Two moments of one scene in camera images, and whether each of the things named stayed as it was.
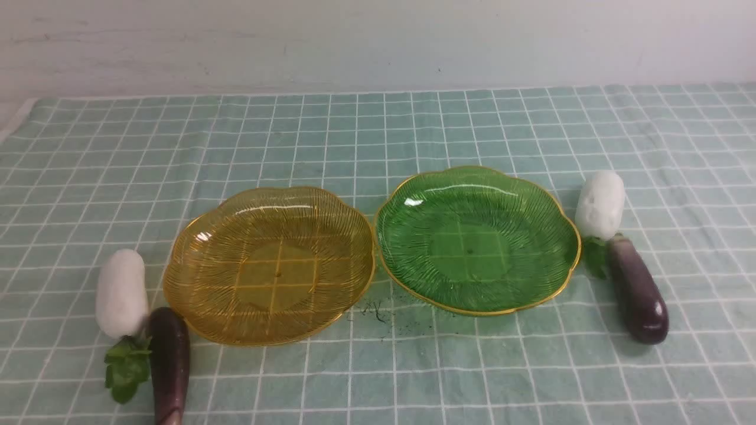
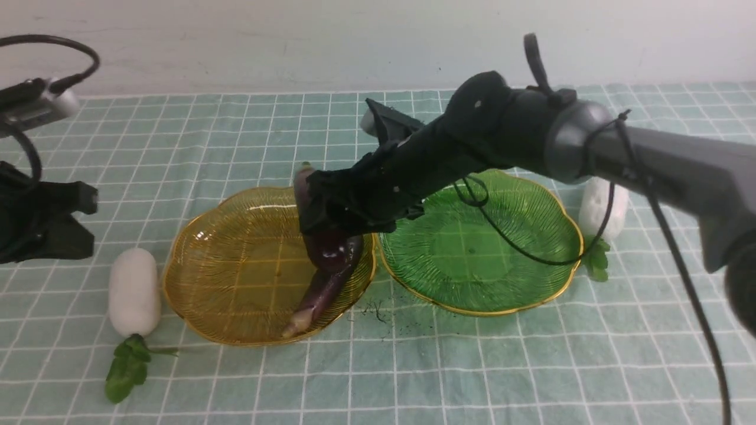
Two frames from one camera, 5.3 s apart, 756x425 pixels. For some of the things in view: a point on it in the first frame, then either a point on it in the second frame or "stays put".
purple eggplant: [641, 300] -> [328, 251]
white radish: [600, 212] stays put
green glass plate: [471, 241] stays put
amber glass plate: [268, 265] stays put
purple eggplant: [169, 362] -> [322, 290]
